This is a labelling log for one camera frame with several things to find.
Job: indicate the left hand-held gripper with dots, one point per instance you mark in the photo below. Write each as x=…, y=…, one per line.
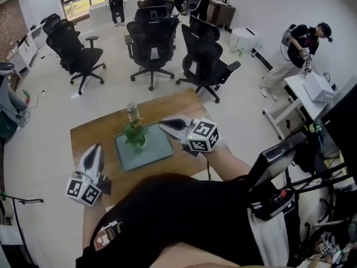
x=83, y=191

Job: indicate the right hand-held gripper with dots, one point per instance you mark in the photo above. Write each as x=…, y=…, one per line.
x=202, y=138

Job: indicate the grey-green tray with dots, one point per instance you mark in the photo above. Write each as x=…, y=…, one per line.
x=156, y=152

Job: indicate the small green potted plant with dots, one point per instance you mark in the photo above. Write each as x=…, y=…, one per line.
x=136, y=134

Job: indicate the person's left forearm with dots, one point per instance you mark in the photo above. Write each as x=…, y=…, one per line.
x=90, y=219

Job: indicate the person's right forearm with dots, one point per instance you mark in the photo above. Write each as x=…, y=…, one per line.
x=223, y=163

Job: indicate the wooden table with metal legs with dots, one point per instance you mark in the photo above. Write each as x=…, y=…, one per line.
x=92, y=138

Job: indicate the clear plastic water bottle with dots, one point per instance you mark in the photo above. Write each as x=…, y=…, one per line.
x=133, y=112

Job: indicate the person's black t-shirt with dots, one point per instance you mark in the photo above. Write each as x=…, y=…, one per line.
x=181, y=214

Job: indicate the green bottle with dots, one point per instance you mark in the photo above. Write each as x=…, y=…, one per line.
x=241, y=52

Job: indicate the black flat panel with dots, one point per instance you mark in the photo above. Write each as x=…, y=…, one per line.
x=279, y=155

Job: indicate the white plastic bin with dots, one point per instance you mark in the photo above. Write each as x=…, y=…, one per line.
x=245, y=39

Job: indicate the white desk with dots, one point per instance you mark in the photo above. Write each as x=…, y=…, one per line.
x=295, y=102

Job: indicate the brown wooden cabinet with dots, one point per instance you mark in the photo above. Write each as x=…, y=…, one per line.
x=220, y=13

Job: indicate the black battery pack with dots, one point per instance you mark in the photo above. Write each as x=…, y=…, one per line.
x=274, y=202

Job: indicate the person's chin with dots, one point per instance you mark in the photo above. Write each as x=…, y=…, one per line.
x=200, y=255

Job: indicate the white cabinet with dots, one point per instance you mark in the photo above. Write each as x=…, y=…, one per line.
x=22, y=52

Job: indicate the white cloth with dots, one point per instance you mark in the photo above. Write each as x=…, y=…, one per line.
x=267, y=239

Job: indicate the white cardboard box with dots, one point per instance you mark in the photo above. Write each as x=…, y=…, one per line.
x=318, y=88

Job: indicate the large black screen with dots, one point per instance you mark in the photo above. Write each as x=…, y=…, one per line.
x=344, y=127

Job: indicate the black metal stand frame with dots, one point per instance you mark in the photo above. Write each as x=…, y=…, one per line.
x=312, y=183

